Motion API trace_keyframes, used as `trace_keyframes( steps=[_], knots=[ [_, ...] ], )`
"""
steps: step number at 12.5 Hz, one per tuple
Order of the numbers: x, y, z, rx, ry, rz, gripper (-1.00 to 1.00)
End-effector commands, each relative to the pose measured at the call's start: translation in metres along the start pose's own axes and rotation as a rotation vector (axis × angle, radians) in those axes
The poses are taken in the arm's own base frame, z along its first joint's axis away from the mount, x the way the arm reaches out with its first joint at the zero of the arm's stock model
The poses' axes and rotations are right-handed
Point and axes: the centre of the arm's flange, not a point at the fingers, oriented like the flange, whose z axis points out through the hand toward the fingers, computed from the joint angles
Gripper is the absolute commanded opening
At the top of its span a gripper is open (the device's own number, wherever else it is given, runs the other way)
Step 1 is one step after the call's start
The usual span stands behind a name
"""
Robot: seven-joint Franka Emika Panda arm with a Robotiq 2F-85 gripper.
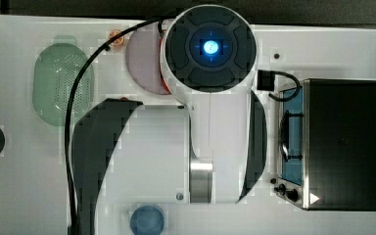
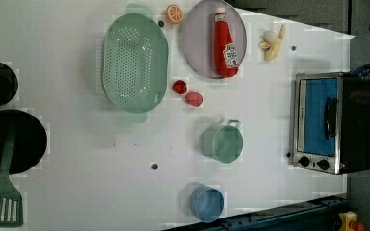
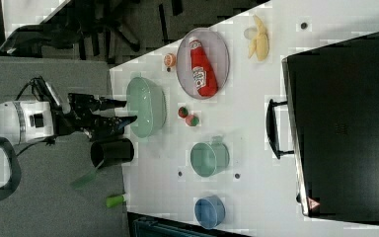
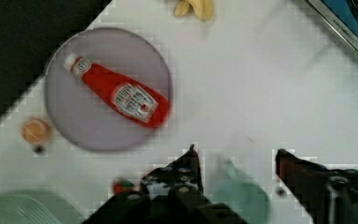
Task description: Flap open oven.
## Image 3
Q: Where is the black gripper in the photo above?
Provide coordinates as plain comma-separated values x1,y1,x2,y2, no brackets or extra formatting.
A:
54,93,137,141

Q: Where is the black cylinder cup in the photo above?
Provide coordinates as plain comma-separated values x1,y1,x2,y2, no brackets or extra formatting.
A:
91,138,134,169

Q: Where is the black office chair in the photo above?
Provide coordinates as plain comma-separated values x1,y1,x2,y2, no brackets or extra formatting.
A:
0,0,186,62

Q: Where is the green perforated colander bowl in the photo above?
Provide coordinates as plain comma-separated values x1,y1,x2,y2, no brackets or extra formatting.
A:
126,77,167,138

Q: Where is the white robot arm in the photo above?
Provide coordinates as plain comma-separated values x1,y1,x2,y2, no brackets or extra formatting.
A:
0,93,137,145

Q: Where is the green marker pen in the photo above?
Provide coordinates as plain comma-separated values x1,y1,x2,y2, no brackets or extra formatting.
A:
106,195,126,208

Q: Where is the black toaster oven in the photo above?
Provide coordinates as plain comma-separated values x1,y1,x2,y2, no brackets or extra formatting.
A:
282,32,379,225

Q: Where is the green mug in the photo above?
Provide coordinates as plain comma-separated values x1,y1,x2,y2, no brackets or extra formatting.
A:
190,136,230,178

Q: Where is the orange slice toy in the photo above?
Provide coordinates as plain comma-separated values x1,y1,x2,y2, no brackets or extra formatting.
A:
164,53,177,67

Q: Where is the green translucent strip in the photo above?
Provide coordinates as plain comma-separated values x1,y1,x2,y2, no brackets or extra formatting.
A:
70,161,104,190

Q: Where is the blue cup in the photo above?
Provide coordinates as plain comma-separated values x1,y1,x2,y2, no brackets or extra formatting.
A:
194,196,226,229

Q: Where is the dark teal crate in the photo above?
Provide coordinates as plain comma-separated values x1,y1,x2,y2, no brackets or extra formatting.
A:
127,212,248,237

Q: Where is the black oven door handle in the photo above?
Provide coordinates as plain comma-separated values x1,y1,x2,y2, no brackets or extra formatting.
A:
265,100,294,159

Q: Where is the pink toy strawberry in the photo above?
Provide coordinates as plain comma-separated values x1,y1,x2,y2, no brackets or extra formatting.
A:
186,115,199,126

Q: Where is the red ketchup bottle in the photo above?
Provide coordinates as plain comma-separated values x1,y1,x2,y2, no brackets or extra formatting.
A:
189,37,218,97

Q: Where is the peeled toy banana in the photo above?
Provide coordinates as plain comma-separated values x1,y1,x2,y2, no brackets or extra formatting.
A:
244,15,269,61

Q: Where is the dark red toy strawberry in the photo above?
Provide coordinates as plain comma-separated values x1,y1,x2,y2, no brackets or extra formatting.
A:
178,107,189,119

